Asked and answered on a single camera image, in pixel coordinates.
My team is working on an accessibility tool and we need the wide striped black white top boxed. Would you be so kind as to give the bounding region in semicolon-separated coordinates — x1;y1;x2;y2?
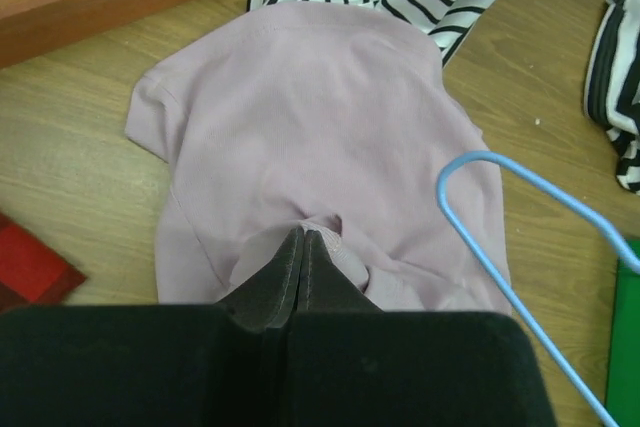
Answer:
584;0;639;194

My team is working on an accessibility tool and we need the red black plaid shirt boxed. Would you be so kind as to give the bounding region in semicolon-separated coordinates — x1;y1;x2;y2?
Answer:
0;213;87;313

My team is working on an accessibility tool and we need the mauve tank top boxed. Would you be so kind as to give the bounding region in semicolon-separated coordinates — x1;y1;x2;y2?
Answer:
126;2;511;314

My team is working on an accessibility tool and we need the green plastic tray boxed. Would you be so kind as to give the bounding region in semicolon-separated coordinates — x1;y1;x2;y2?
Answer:
606;259;640;427

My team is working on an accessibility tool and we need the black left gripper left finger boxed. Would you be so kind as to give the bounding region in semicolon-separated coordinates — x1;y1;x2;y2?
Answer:
0;225;306;427

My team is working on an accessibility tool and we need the blue wire hanger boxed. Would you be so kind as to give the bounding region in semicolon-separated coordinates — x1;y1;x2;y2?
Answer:
435;150;640;427

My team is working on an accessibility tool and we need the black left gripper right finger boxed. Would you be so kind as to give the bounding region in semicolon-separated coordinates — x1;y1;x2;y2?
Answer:
287;232;556;426

